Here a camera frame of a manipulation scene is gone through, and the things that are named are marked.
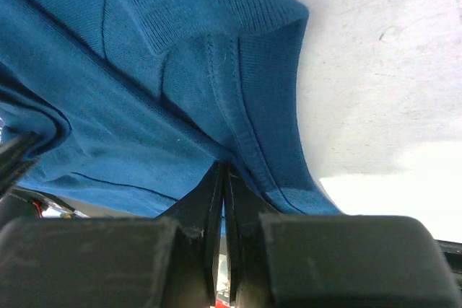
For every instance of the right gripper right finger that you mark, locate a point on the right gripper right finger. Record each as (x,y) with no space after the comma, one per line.
(294,260)

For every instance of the blue t shirt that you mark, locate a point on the blue t shirt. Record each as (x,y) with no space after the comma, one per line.
(134,100)

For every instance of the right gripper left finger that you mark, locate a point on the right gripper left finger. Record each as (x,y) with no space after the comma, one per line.
(168,261)

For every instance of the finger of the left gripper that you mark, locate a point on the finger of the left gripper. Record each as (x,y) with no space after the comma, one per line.
(13,162)

